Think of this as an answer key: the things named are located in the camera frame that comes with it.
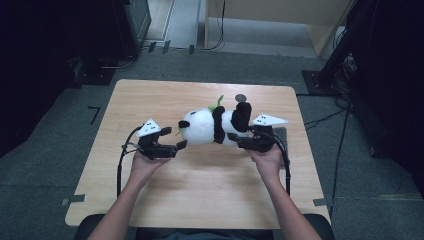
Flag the dark curtain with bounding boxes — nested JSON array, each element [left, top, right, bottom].
[[346, 0, 424, 199], [0, 0, 116, 158]]

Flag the person's right hand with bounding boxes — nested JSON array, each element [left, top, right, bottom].
[[248, 145, 284, 186]]

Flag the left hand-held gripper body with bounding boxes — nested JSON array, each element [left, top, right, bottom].
[[135, 118, 178, 160]]

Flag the black chair armrest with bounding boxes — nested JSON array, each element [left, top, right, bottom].
[[303, 213, 336, 240], [73, 213, 111, 240]]

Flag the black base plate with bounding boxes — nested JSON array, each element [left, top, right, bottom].
[[70, 55, 117, 90]]

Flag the left hand-held gripper cable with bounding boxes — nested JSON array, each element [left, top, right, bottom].
[[116, 125, 144, 198]]

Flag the person's left hand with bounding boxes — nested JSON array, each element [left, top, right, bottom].
[[129, 151, 171, 191]]

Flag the right hand-held gripper cable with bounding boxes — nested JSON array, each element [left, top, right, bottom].
[[266, 131, 292, 197]]

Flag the black metal stand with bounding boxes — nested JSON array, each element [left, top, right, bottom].
[[301, 0, 359, 98]]

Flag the black hanging cable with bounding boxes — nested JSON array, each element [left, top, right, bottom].
[[203, 0, 227, 52]]

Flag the light wooden furniture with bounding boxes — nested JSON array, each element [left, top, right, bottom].
[[204, 0, 355, 58]]

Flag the person's dark clothing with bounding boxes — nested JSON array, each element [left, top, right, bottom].
[[134, 227, 278, 240]]

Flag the panda plush toy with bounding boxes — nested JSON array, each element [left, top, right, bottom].
[[177, 94, 253, 148]]

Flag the hand-held gripper cable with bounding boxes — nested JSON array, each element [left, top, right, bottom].
[[116, 125, 144, 198], [266, 131, 292, 197]]

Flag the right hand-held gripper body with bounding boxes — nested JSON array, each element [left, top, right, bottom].
[[246, 113, 289, 154]]

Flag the black cabinet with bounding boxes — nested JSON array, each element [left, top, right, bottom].
[[111, 0, 153, 62]]

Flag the long black floor cable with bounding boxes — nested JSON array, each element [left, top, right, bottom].
[[328, 109, 351, 219]]

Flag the grey tape strip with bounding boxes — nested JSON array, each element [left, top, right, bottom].
[[61, 194, 87, 207], [312, 197, 335, 208]]

